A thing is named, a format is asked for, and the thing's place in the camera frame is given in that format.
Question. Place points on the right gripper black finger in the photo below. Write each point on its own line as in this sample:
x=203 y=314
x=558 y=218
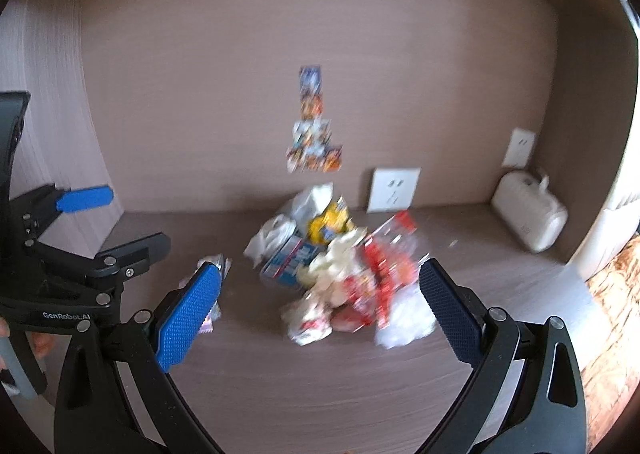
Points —
x=131 y=259

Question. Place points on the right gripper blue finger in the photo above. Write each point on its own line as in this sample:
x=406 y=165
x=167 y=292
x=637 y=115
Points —
x=40 y=207

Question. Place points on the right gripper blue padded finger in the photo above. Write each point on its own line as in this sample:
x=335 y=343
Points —
x=462 y=328
x=180 y=316

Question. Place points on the clear plastic bag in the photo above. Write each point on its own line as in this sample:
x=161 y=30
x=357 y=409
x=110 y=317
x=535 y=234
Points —
x=411 y=318

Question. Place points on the red snack wrapper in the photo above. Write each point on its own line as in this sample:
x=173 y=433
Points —
x=387 y=261

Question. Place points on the blue white carton box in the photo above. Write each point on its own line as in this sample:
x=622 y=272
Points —
x=281 y=269

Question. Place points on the white tissue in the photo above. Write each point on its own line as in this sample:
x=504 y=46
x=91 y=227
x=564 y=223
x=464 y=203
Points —
x=339 y=292

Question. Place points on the yellow snack wrapper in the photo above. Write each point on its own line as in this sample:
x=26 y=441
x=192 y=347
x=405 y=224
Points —
x=334 y=221

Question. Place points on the pink white small packet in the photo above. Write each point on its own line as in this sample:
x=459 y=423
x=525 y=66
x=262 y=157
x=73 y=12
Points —
x=201 y=291

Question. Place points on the person's left hand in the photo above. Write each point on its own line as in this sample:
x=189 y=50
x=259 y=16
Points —
x=43 y=343

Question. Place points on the white tissue box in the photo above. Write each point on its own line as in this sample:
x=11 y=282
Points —
x=532 y=213

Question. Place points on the white wall socket centre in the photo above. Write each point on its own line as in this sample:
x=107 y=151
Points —
x=392 y=189

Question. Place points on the white wall socket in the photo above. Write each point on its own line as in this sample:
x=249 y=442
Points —
x=520 y=148
x=392 y=189

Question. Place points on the white wall socket right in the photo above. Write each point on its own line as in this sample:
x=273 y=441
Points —
x=520 y=148

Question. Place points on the colourful wall stickers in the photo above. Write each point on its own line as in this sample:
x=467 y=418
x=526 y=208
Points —
x=312 y=149

